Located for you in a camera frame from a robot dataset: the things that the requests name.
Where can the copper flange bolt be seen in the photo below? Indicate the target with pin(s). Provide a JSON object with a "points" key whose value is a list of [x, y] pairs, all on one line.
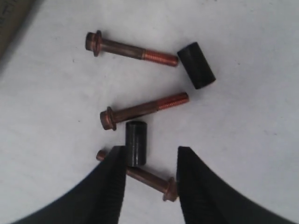
{"points": [[121, 49], [140, 109], [149, 178]]}

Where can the black cylindrical sleeve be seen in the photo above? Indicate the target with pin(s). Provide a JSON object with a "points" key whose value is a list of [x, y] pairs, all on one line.
{"points": [[136, 144], [196, 65]]}

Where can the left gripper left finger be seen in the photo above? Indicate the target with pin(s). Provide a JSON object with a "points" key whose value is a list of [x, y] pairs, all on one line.
{"points": [[102, 193]]}

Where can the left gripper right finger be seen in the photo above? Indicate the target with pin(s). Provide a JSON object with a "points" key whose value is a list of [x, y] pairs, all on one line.
{"points": [[210, 193]]}

